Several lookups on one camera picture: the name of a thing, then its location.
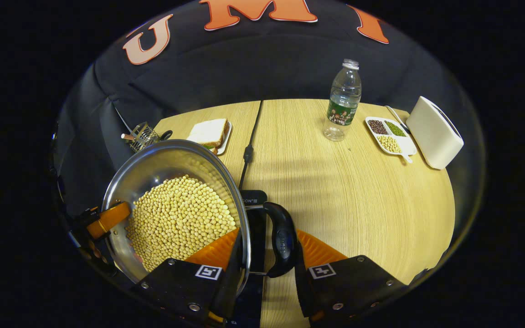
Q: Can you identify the white divided dish with beans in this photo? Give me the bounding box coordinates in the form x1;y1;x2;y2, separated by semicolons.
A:
365;116;418;164

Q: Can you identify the metal wire rack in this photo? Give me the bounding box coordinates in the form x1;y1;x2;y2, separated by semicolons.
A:
121;122;173;153

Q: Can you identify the white toaster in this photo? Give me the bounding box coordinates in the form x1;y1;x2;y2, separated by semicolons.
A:
405;96;464;170

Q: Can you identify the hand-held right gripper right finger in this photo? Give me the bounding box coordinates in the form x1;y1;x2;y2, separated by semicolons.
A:
293;229;408;325

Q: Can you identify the black backdrop cloth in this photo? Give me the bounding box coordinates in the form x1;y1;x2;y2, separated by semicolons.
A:
53;0;477;215

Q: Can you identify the small white plate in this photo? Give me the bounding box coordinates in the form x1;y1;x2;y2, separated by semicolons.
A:
216;121;233;156

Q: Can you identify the pile of yellow soybeans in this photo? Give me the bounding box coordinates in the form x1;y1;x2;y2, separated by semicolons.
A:
125;175;237;272

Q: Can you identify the black power cable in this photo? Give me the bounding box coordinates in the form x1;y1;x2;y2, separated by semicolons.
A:
238;100;264;190

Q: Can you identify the stainless steel pot black handle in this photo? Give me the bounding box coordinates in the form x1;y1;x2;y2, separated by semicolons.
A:
102;139;299;285

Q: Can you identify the clear plastic water bottle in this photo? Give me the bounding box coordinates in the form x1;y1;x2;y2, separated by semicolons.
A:
323;58;362;142

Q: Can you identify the black induction cooktop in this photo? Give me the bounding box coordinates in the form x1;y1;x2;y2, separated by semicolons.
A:
233;190;268;328

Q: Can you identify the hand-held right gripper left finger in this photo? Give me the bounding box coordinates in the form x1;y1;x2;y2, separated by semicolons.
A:
130;228;246;326

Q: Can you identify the sandwich with lettuce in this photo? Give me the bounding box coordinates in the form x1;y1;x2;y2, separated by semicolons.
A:
186;118;229;154

